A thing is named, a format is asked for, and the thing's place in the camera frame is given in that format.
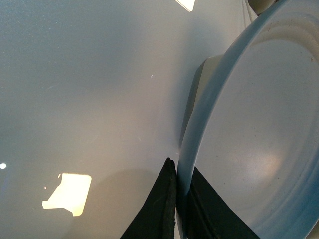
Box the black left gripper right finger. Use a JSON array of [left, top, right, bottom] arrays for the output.
[[186, 168, 258, 239]]

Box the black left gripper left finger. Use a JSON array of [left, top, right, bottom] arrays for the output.
[[121, 158, 177, 239]]

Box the blue round plate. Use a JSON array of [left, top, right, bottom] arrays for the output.
[[177, 0, 319, 239]]

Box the white toaster power cable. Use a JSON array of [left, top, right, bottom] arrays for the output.
[[240, 0, 257, 28]]

